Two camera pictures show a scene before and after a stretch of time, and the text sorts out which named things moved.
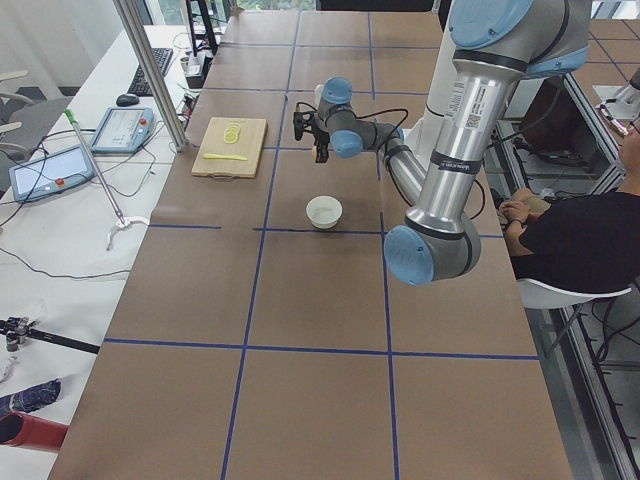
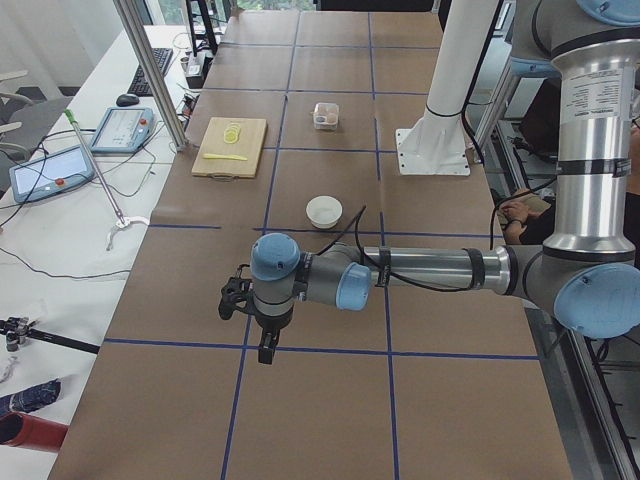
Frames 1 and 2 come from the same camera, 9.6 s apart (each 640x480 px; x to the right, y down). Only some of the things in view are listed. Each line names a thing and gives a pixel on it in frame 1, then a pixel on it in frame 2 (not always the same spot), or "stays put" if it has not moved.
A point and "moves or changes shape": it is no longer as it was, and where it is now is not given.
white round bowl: x=324 y=211 stays put
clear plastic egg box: x=318 y=93 moves or changes shape
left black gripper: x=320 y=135 to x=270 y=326
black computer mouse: x=126 y=100 stays put
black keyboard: x=139 y=85 stays put
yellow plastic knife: x=224 y=156 stays put
